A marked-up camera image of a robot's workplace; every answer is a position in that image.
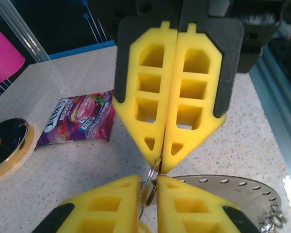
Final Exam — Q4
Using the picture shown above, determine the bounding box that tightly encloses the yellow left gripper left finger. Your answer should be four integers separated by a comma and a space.
31, 174, 143, 233

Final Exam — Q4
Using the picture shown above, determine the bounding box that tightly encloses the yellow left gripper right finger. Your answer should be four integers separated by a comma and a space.
156, 174, 264, 233

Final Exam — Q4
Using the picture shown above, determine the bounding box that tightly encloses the silver perforated crescent key holder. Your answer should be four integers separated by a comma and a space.
171, 174, 282, 233

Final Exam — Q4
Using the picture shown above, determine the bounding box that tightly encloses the small silver split ring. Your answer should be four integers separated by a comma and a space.
140, 157, 163, 214

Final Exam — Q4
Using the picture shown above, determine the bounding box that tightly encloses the purple candy packet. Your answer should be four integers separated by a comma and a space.
34, 89, 117, 148

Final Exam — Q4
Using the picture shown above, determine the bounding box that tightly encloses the pink plastic goblet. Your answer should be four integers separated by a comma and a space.
0, 23, 26, 87

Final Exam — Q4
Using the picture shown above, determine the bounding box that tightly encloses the silver chain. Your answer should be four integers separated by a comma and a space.
259, 203, 288, 233

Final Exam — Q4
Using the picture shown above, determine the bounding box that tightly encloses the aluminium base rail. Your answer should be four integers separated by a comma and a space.
256, 45, 291, 152

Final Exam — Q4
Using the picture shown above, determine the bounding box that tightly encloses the gold wire glass rack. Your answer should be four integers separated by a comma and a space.
0, 117, 36, 183

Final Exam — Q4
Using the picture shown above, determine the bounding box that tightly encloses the aluminium frame post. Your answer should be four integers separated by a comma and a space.
0, 0, 51, 64

